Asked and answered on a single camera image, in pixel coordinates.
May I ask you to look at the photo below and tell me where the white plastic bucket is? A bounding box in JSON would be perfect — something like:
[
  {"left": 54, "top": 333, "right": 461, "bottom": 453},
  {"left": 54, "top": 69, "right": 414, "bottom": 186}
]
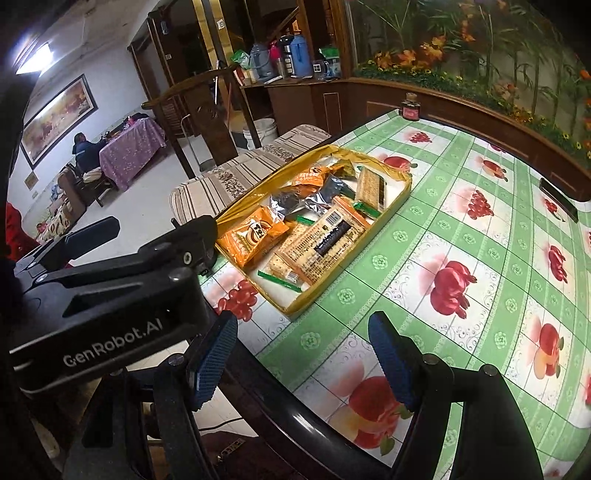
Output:
[{"left": 242, "top": 117, "right": 279, "bottom": 151}]

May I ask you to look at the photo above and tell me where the silver foil snack packet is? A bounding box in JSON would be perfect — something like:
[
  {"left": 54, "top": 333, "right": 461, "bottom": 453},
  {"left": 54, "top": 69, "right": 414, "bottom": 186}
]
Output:
[{"left": 269, "top": 178, "right": 354, "bottom": 220}]

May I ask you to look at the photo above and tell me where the yellow cardboard box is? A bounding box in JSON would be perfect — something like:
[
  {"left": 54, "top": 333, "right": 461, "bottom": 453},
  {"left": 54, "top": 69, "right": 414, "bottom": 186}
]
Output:
[{"left": 213, "top": 144, "right": 413, "bottom": 320}]

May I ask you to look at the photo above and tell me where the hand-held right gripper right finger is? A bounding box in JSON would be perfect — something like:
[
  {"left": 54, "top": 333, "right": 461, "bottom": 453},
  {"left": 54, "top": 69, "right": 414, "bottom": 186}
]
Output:
[{"left": 368, "top": 311, "right": 546, "bottom": 480}]

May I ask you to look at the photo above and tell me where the green-edged cracker packet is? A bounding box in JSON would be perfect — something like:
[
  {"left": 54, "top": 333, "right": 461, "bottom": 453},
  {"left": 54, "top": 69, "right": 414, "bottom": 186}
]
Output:
[{"left": 355, "top": 166, "right": 387, "bottom": 217}]

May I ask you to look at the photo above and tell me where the black phone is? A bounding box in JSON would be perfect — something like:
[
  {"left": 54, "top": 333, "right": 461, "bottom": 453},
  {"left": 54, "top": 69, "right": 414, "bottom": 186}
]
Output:
[{"left": 538, "top": 177, "right": 580, "bottom": 224}]

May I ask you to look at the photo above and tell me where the pale blue thermos jug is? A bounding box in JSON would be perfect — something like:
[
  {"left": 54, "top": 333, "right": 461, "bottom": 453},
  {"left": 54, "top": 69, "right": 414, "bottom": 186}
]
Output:
[{"left": 250, "top": 43, "right": 276, "bottom": 83}]

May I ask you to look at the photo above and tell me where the flower garden mural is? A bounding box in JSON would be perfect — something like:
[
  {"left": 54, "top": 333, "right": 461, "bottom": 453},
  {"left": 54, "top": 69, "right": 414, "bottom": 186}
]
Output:
[{"left": 344, "top": 0, "right": 591, "bottom": 164}]

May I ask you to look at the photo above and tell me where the black silver thermos flask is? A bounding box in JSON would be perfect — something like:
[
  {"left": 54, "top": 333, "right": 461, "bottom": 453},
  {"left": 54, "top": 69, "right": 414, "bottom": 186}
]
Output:
[{"left": 281, "top": 34, "right": 297, "bottom": 77}]

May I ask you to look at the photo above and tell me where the small red jar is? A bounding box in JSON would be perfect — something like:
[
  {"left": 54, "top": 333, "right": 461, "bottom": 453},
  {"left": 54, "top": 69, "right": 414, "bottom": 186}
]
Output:
[{"left": 399, "top": 92, "right": 421, "bottom": 122}]

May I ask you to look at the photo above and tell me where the green fruit-print tablecloth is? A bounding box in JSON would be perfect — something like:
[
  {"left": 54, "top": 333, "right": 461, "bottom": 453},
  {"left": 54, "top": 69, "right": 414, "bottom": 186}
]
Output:
[{"left": 198, "top": 111, "right": 591, "bottom": 480}]

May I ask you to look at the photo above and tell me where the wooden cabinet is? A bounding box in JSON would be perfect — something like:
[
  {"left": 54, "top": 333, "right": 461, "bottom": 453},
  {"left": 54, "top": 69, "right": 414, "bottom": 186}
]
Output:
[{"left": 240, "top": 76, "right": 354, "bottom": 139}]

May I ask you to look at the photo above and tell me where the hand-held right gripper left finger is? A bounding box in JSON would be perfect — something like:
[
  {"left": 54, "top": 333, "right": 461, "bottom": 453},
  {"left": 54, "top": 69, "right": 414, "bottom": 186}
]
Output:
[{"left": 62, "top": 311, "right": 239, "bottom": 480}]

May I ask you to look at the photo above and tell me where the wooden chair striped cushion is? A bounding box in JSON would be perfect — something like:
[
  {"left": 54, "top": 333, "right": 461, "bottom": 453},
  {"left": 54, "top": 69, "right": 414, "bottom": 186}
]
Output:
[{"left": 141, "top": 65, "right": 334, "bottom": 228}]

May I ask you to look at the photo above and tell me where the red cloth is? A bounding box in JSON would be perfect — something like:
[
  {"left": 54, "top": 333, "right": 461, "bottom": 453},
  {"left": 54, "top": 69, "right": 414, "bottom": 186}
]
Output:
[{"left": 4, "top": 202, "right": 40, "bottom": 263}]

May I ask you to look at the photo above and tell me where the power strip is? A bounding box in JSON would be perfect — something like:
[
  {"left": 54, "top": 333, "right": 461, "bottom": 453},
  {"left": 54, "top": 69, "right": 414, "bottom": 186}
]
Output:
[{"left": 216, "top": 438, "right": 246, "bottom": 459}]

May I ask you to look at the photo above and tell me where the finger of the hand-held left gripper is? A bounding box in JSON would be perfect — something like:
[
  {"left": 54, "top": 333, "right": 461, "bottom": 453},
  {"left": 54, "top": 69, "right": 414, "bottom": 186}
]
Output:
[
  {"left": 23, "top": 215, "right": 219, "bottom": 324},
  {"left": 9, "top": 216, "right": 122, "bottom": 280}
]

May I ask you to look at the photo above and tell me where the dark blue thermos flask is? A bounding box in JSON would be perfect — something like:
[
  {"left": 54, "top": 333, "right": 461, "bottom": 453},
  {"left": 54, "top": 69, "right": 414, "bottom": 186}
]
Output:
[{"left": 291, "top": 31, "right": 315, "bottom": 77}]

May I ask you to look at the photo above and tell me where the orange snack packet round logo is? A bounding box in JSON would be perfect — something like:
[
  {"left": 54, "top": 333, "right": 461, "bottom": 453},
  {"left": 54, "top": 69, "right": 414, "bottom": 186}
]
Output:
[{"left": 217, "top": 205, "right": 291, "bottom": 269}]

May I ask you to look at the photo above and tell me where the floral sofa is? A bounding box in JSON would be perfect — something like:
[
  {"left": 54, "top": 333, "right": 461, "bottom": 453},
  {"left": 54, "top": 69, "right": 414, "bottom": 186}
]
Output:
[{"left": 36, "top": 203, "right": 89, "bottom": 243}]

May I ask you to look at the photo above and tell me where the ceiling light panel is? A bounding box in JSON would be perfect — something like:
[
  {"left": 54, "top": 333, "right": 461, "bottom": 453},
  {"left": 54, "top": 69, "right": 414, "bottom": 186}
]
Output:
[{"left": 15, "top": 41, "right": 52, "bottom": 75}]

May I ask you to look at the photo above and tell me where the green-lidded jar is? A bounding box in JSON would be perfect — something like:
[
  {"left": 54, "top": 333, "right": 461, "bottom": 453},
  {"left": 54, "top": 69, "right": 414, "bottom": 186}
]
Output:
[{"left": 322, "top": 45, "right": 343, "bottom": 80}]

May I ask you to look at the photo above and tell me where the purple tablecloth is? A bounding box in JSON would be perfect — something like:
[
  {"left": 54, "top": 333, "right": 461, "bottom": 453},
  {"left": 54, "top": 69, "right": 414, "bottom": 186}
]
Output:
[{"left": 98, "top": 120, "right": 168, "bottom": 192}]

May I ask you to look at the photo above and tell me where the tan biscuit pack black label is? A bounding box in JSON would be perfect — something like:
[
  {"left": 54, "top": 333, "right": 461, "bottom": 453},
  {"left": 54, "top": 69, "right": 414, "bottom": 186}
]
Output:
[{"left": 276, "top": 205, "right": 371, "bottom": 287}]

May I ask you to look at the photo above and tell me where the dark wooden partition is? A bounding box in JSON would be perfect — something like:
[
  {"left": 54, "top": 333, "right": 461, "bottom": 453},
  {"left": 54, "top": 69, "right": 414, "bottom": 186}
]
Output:
[{"left": 339, "top": 76, "right": 591, "bottom": 204}]

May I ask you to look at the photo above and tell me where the framed wall painting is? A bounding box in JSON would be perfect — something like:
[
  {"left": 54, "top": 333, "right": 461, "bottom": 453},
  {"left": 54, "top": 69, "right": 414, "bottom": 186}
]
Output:
[{"left": 20, "top": 74, "right": 99, "bottom": 169}]

